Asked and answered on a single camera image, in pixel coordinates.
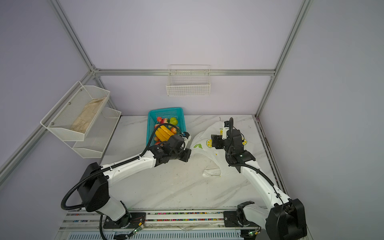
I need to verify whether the yellow fake banana bunch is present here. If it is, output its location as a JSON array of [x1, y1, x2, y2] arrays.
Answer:
[[155, 126, 175, 142]]

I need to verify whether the white mesh shelf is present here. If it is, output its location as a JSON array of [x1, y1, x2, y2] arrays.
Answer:
[[73, 107, 121, 159], [40, 81, 110, 142]]

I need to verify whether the white wire wall basket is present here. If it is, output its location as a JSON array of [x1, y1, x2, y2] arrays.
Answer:
[[166, 65, 211, 97]]

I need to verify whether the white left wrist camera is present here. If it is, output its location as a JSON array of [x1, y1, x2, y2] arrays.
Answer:
[[182, 132, 191, 140]]

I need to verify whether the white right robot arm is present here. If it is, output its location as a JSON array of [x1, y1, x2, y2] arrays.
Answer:
[[211, 130, 308, 240]]

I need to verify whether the teal plastic fruit basket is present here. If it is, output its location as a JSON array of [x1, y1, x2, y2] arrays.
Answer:
[[146, 107, 187, 147]]

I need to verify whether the black left corrugated cable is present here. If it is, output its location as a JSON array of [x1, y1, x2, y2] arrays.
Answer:
[[60, 122, 184, 211]]

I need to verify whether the beige cloth in shelf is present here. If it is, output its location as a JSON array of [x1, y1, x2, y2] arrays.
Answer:
[[70, 97, 106, 134]]

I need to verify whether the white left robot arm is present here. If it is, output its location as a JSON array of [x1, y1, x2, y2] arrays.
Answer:
[[78, 132, 191, 222]]

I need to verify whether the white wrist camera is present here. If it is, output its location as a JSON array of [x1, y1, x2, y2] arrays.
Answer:
[[220, 121, 230, 140], [182, 132, 191, 140]]

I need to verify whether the white mesh lower shelf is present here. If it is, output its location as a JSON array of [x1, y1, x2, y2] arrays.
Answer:
[[73, 107, 121, 159]]

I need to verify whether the green fake pear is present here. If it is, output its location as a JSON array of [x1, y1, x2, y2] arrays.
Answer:
[[170, 118, 178, 126]]

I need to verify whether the white mesh upper shelf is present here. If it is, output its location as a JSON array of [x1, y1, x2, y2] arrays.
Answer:
[[40, 81, 110, 142]]

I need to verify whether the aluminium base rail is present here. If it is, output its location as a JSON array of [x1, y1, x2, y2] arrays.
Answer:
[[55, 209, 268, 240]]

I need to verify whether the white lemon print plastic bag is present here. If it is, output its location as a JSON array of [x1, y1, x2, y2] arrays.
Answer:
[[191, 122, 244, 180]]

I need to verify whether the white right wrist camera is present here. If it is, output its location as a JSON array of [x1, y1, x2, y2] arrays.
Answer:
[[220, 121, 230, 140]]

